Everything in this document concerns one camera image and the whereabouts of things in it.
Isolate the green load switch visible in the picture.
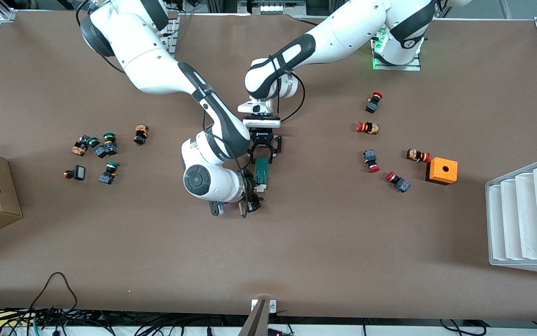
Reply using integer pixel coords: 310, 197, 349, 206
254, 157, 270, 193

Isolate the red pushbutton blue block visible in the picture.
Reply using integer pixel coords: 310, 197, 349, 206
385, 171, 411, 193
363, 149, 381, 174
366, 91, 383, 114

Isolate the brown support beam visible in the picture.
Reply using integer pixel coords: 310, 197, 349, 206
238, 299, 271, 336

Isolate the grey device with lights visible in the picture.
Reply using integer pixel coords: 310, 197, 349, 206
237, 0, 307, 15

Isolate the green pushbutton blue block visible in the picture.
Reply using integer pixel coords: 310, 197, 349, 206
86, 136, 108, 159
99, 161, 120, 185

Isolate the green pushbutton black block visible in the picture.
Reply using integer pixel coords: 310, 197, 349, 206
102, 133, 119, 156

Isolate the white stepped tray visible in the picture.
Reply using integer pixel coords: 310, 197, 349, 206
485, 155, 537, 277

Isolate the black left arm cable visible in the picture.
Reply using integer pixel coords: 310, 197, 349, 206
268, 56, 305, 123

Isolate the black switch lower left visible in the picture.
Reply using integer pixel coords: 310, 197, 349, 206
64, 165, 86, 182

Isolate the orange button enclosure box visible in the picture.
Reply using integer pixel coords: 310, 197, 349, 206
425, 157, 459, 186

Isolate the black looped cable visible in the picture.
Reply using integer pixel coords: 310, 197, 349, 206
28, 272, 78, 322

